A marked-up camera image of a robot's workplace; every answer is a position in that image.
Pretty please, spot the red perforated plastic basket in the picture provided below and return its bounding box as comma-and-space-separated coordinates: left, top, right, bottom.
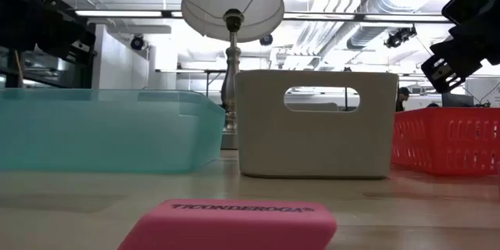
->
391, 107, 500, 177

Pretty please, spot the pink Ticonderoga eraser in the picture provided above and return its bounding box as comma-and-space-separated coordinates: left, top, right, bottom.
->
116, 198, 338, 250

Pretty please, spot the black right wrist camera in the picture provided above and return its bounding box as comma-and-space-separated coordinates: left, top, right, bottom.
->
441, 0, 500, 27

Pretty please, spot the ceiling light strip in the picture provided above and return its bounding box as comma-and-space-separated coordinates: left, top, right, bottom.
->
73, 9, 183, 19
283, 12, 452, 23

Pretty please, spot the yellow hanging cable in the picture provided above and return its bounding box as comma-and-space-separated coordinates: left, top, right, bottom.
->
14, 49, 25, 84

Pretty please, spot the grey plastic bin with handle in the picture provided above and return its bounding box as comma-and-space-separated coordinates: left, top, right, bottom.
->
234, 69, 399, 179

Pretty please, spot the table lamp white shade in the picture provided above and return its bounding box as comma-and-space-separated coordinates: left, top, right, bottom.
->
180, 0, 285, 150

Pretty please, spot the person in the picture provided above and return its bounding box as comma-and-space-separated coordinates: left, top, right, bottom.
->
395, 87, 411, 113

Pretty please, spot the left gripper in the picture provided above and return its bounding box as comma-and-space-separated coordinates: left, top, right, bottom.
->
0, 0, 97, 63

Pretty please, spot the dark computer monitor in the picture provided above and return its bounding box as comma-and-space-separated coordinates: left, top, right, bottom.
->
442, 92, 475, 108

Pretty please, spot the teal translucent plastic bin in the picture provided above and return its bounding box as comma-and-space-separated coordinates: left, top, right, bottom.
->
0, 87, 227, 175

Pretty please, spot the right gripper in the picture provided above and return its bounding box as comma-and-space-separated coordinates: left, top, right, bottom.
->
420, 3, 500, 94

